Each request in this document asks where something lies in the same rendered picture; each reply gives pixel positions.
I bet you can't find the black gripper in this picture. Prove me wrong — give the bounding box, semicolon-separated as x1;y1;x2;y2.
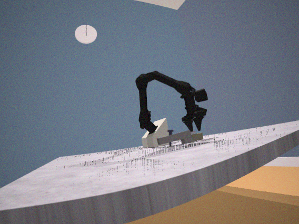
182;103;205;132

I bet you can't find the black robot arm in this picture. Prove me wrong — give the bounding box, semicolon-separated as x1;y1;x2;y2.
135;71;208;134

